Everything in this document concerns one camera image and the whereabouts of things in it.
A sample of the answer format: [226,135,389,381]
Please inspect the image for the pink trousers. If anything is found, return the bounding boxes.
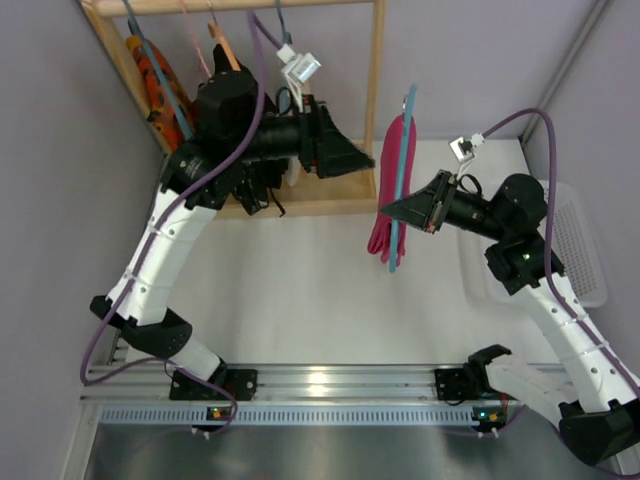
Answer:
[367,115,417,264]

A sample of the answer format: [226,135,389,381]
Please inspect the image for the light blue hanger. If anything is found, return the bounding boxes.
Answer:
[389,83,417,274]

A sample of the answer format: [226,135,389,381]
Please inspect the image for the grey-blue hanger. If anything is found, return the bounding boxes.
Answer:
[274,0,292,45]

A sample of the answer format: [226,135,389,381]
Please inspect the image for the beige trousers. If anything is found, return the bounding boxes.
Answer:
[284,157,301,187]

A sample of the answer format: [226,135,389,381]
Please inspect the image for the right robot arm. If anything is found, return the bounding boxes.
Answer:
[381,170,639,467]

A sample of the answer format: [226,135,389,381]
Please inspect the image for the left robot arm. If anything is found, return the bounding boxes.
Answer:
[90,70,375,390]

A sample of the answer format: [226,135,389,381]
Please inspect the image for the black white patterned trousers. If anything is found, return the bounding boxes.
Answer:
[232,175,270,216]

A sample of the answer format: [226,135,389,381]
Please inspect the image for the orange wooden hanger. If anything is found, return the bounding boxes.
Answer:
[207,20,241,72]

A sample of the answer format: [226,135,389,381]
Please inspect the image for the orange patterned trousers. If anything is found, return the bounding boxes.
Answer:
[125,35,194,153]

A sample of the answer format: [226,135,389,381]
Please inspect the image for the blue hanger far left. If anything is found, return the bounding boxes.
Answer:
[123,0,192,140]

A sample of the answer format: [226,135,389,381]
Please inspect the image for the wooden clothes rack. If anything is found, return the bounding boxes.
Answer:
[76,1,387,216]

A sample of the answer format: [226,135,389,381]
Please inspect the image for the white plastic basket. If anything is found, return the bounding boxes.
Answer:
[457,182,608,308]

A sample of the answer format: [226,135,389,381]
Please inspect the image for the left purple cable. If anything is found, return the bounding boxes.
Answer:
[79,9,289,441]

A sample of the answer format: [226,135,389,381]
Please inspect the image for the purple cable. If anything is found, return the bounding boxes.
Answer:
[79,9,289,441]
[479,107,640,476]

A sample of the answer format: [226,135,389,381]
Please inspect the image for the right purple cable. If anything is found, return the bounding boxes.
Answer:
[479,107,640,476]

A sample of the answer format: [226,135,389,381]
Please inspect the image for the pink wire hanger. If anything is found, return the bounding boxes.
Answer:
[178,0,210,79]

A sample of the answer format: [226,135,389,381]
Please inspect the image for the aluminium rail base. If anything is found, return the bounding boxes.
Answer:
[80,364,528,437]

